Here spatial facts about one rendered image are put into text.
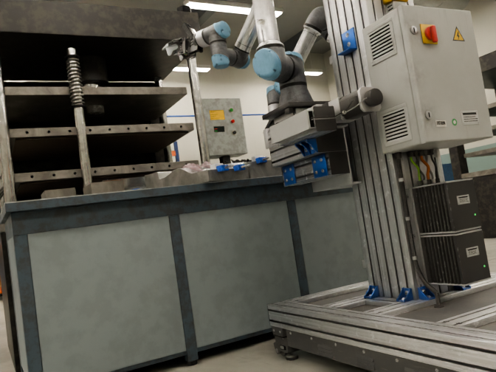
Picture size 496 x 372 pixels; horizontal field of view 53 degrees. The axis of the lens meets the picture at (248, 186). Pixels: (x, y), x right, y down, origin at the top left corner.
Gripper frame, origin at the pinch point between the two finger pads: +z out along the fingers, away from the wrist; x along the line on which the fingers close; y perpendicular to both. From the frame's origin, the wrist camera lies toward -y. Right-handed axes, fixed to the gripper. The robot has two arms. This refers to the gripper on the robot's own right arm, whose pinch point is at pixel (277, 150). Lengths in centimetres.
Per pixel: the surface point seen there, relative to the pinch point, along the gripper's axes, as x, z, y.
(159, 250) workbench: -68, 51, 2
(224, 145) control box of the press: 7, -29, -79
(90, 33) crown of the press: -85, -85, -56
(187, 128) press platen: -21, -37, -72
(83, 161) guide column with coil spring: -88, -11, -70
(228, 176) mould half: -35.8, 18.0, 11.3
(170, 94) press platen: -31, -60, -73
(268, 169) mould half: -9.4, 11.9, 4.2
